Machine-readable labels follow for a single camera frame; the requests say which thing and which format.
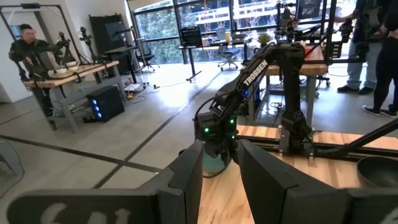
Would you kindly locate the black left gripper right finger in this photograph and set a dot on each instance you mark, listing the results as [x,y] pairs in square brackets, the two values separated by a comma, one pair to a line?
[264,193]

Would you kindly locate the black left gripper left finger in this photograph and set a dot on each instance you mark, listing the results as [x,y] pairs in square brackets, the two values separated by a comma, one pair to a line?
[180,186]

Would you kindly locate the black bowl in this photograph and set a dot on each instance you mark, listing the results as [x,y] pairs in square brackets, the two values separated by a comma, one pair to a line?
[377,172]

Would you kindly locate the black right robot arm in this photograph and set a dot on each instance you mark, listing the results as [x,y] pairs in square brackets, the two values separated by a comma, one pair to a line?
[292,93]

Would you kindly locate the blue bowl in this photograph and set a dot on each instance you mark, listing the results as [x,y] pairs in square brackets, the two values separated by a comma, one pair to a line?
[214,166]

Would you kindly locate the black standing desk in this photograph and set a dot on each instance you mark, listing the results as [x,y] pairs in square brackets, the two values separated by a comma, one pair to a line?
[192,62]

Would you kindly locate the blue office chair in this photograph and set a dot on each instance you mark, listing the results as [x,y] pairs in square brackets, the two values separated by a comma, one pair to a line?
[229,51]

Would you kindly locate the yellow cup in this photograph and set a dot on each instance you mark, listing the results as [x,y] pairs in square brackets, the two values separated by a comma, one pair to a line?
[228,36]

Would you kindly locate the black desk monitor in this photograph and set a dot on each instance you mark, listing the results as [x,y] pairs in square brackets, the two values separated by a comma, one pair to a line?
[190,36]

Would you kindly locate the green potted plant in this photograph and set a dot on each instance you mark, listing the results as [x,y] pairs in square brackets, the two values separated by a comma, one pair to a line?
[264,38]

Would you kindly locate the black office chair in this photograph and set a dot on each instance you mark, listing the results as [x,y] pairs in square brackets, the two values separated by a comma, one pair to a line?
[144,53]

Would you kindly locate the black computer tower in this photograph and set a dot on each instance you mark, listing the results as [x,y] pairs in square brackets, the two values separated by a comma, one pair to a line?
[107,102]

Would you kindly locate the wooden workstation table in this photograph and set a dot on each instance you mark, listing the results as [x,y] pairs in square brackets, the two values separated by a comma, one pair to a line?
[311,68]
[77,71]

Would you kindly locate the black cabinet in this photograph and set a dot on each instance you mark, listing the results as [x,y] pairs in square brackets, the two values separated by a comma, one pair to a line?
[105,34]

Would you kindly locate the person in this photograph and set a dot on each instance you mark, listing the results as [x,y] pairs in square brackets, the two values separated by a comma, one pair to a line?
[360,62]
[29,49]
[385,62]

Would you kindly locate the black diagonal frame strut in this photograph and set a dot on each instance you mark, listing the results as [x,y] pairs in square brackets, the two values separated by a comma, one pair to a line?
[367,138]

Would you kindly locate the black frame post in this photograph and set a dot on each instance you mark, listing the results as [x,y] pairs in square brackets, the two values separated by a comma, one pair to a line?
[329,31]

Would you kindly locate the black workstation frame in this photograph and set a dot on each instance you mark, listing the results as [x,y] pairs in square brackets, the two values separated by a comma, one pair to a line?
[31,5]

